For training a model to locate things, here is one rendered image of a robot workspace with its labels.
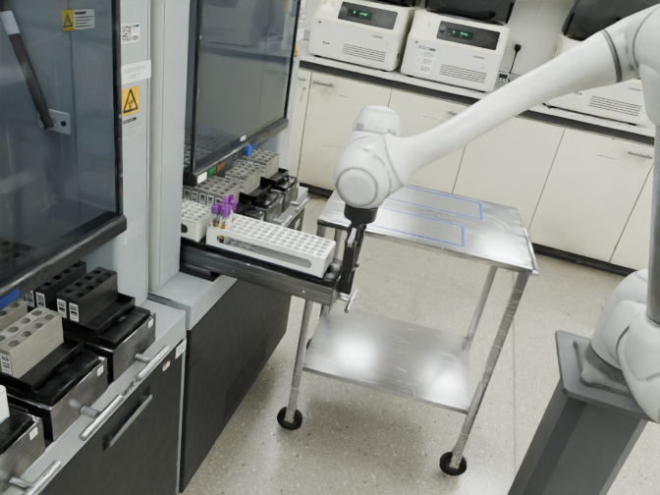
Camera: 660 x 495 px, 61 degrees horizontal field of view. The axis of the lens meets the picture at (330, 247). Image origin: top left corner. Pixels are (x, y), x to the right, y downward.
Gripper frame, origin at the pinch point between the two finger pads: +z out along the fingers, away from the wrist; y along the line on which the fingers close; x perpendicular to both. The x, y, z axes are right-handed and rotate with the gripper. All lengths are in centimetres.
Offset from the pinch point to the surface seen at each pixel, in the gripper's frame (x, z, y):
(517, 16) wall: 28, -51, -292
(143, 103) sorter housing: -39, -38, 24
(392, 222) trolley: 4.1, -2.0, -35.0
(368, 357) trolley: 6, 52, -42
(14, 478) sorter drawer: -30, 4, 71
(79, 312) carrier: -38, -6, 46
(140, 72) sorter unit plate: -39, -44, 25
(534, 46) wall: 44, -35, -292
